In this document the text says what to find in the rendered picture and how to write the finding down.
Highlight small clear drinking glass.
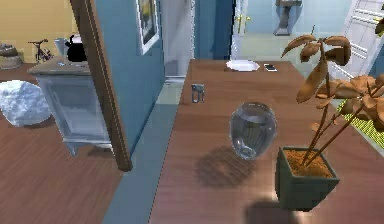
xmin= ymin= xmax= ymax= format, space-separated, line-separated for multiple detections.
xmin=190 ymin=83 xmax=205 ymax=104

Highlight clear glass vase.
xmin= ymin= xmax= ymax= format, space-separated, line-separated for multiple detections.
xmin=228 ymin=101 xmax=278 ymax=161

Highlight brown wooden table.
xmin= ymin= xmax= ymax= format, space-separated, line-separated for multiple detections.
xmin=148 ymin=59 xmax=384 ymax=224

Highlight white plate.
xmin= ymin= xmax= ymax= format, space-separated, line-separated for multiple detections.
xmin=225 ymin=59 xmax=261 ymax=73

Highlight white room door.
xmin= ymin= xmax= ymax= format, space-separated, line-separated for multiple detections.
xmin=234 ymin=0 xmax=249 ymax=37

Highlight pale grey cabinet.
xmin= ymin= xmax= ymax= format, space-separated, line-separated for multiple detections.
xmin=27 ymin=55 xmax=114 ymax=158

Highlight black kettle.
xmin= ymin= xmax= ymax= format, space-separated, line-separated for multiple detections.
xmin=64 ymin=34 xmax=88 ymax=63

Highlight brown potted house plant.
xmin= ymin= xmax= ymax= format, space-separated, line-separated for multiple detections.
xmin=275 ymin=16 xmax=384 ymax=212

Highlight small dark bicycle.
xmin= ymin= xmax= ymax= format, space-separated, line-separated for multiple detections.
xmin=27 ymin=38 xmax=54 ymax=64

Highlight white round cushion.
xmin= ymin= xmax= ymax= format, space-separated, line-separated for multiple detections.
xmin=0 ymin=79 xmax=53 ymax=128

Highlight yellow green mat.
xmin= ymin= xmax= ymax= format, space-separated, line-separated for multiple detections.
xmin=335 ymin=98 xmax=384 ymax=150

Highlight white panelled door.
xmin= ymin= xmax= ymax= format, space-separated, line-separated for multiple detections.
xmin=328 ymin=0 xmax=384 ymax=81

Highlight grey round stacked object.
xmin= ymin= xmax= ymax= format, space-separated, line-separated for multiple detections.
xmin=0 ymin=42 xmax=24 ymax=71

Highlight framed wall picture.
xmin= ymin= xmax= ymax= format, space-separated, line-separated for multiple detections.
xmin=135 ymin=0 xmax=161 ymax=56

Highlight gold door handle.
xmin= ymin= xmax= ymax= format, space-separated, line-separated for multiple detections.
xmin=236 ymin=14 xmax=252 ymax=34

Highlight grey pedestal sink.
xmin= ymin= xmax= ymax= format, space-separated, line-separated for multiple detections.
xmin=273 ymin=0 xmax=304 ymax=37

